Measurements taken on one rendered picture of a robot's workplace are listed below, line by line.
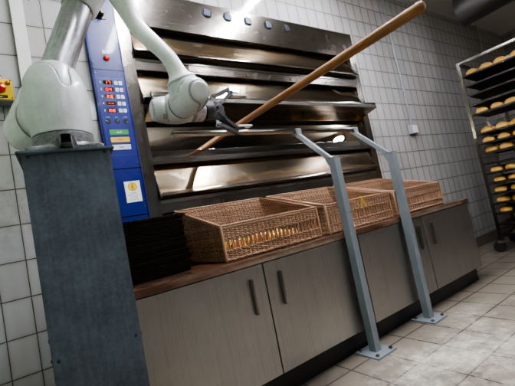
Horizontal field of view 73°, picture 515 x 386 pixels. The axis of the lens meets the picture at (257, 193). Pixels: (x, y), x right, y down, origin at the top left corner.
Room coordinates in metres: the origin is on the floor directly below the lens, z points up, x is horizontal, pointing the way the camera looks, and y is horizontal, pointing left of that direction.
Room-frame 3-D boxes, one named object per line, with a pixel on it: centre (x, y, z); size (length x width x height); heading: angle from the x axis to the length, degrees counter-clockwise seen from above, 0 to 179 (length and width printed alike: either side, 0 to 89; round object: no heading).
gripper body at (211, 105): (1.38, 0.11, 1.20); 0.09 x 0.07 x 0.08; 124
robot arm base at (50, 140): (0.93, 0.49, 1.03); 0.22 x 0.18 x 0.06; 30
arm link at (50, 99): (0.95, 0.51, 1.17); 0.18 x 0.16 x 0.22; 49
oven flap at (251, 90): (2.29, -0.23, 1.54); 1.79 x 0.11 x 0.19; 125
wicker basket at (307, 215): (1.75, 0.09, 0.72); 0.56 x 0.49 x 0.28; 125
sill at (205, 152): (2.31, -0.22, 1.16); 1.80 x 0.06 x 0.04; 125
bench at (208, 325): (1.99, -0.31, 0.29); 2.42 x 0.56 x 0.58; 125
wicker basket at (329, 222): (2.08, -0.40, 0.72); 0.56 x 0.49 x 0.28; 125
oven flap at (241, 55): (2.29, -0.23, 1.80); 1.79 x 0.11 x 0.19; 125
